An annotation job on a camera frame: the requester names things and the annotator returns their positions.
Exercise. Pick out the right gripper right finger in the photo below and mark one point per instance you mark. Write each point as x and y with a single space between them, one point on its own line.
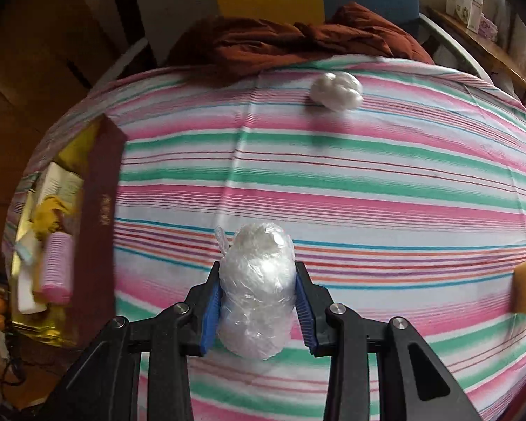
312 301

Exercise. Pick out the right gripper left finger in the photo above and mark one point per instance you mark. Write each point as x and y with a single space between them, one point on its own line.
200 327

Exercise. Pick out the clear plastic wrap bundle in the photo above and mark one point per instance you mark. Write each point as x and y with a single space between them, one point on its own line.
257 277

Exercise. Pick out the pink roll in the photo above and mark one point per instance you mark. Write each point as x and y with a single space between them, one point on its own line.
56 281

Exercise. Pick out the gold tray box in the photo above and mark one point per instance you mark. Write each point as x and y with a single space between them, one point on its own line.
93 150

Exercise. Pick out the white foam block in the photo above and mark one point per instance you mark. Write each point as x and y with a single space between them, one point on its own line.
27 305

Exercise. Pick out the yellow patterned sock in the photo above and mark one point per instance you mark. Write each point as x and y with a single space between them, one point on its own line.
49 216

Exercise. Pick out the beige blue sock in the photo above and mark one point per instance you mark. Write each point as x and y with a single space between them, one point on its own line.
28 247

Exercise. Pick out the beige medicine box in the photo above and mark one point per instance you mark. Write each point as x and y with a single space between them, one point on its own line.
55 181

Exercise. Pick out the white plastic bag ball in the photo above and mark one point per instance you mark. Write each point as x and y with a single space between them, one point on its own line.
338 91

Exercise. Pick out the striped bed sheet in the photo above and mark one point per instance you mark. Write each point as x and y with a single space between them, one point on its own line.
413 204

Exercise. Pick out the dark red blanket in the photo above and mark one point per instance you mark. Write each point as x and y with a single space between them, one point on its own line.
240 46

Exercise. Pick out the wooden shelf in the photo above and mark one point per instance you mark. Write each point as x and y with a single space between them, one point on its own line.
491 57

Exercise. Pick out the white boxes on shelf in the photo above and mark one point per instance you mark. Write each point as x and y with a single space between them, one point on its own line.
470 13

